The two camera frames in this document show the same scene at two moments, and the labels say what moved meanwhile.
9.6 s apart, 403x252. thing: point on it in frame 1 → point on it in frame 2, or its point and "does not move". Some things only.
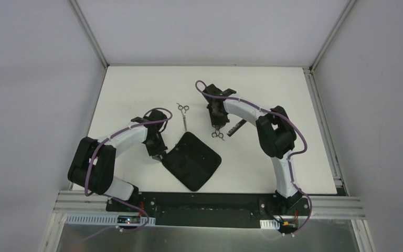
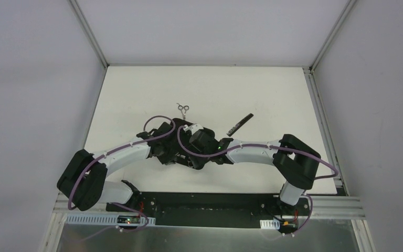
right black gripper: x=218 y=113 → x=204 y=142
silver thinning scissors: x=183 y=109 does not move
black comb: x=238 y=125 does not move
